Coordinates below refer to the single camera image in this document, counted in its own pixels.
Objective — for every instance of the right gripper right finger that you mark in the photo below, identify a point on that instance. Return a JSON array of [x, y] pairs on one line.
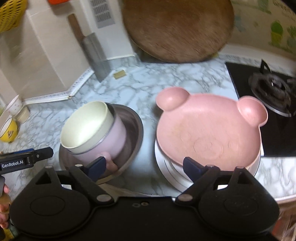
[[203, 178]]

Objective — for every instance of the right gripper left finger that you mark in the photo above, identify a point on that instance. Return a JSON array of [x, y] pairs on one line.
[[86, 177]]

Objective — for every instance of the white plain plate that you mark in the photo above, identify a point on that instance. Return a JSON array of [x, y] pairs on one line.
[[173, 172]]

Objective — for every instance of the pink steel-lined mug bowl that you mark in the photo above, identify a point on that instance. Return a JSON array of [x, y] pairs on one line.
[[109, 146]]

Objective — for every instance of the pink bear-shaped plate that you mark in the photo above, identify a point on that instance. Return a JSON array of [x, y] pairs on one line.
[[209, 128]]

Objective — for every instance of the cream small bowl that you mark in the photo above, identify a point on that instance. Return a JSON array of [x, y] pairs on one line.
[[86, 127]]

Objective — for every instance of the stainless steel bowl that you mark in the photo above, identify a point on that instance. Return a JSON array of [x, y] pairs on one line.
[[134, 136]]

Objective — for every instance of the person's left hand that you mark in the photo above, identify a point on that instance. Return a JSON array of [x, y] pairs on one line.
[[5, 208]]

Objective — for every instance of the yellow ceramic bowl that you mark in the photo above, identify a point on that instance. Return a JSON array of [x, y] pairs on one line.
[[9, 131]]

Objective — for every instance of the beige plastic cup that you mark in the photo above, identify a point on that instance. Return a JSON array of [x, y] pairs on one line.
[[23, 115]]

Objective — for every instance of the white floral cup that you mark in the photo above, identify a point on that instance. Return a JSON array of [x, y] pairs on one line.
[[15, 106]]

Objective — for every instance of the black gas stove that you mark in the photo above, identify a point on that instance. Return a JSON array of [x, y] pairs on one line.
[[277, 92]]

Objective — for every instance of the yellow plastic colander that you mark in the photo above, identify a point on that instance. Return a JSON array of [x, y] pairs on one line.
[[12, 12]]

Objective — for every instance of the round wooden cutting board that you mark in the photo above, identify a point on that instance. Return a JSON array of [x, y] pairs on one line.
[[179, 31]]

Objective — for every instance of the orange hanging utensil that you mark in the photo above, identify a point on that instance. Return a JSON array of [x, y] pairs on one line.
[[56, 2]]

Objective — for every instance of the grey ventilation grille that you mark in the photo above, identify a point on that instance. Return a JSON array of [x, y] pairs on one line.
[[102, 13]]

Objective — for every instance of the cleaver with wooden handle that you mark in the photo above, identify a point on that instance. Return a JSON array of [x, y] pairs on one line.
[[92, 49]]

